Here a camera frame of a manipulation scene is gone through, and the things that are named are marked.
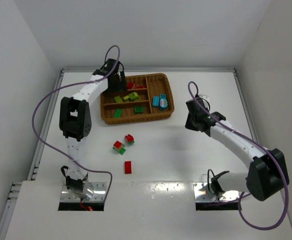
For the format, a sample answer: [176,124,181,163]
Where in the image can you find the red flower printed lego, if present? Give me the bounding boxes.
[127,82,136,90]

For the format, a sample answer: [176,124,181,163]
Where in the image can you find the dark green long lego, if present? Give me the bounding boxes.
[114,108,123,119]

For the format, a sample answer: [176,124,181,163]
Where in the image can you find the teal printed lego brick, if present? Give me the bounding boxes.
[159,94,168,111]

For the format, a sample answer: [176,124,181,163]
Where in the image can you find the red long lego brick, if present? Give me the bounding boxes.
[125,134,135,145]

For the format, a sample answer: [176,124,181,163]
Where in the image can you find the dark green square lego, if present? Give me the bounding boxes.
[134,106,144,114]

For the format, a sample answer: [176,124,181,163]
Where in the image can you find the teal long lego brick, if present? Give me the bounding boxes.
[152,96,160,107]

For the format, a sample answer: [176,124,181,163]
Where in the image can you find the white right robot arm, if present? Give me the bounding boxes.
[185,97,290,201]

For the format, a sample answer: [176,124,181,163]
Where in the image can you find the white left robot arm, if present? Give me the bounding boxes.
[59,58,127,195]

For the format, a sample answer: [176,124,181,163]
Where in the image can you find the red green stacked legos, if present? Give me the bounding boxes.
[113,141,126,155]

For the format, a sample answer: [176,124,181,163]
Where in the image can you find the brown wicker divided basket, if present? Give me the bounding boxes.
[100,73,175,125]

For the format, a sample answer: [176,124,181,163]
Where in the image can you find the red curved lego brick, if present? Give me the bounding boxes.
[124,161,132,175]

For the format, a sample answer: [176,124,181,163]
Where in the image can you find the aluminium frame rail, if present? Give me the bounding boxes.
[61,67,236,73]

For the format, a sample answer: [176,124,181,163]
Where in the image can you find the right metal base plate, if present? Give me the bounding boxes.
[193,181,241,203]

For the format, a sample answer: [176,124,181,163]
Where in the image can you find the metal base plate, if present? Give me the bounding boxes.
[193,181,241,203]
[59,182,107,204]

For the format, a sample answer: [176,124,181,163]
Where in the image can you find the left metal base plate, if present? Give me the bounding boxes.
[59,182,107,204]

